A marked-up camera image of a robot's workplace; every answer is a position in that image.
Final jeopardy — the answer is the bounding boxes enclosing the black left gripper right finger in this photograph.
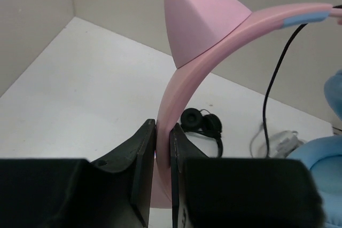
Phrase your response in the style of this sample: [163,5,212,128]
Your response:
[169,123,207,227]

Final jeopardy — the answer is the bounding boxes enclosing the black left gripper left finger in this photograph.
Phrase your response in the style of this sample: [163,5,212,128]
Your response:
[93,119,156,227]

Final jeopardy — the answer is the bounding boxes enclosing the pink blue cat-ear headphones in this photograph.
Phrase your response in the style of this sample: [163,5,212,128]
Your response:
[149,0,342,228]

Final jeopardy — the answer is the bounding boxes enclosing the black audio cable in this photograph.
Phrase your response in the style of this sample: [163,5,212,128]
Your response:
[262,3,342,159]

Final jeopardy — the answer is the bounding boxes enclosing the black on-ear headphones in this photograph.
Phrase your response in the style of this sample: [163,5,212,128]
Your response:
[180,108,223,158]

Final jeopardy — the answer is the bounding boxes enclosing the grey white headphones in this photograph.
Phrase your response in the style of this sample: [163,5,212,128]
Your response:
[249,122,306,159]

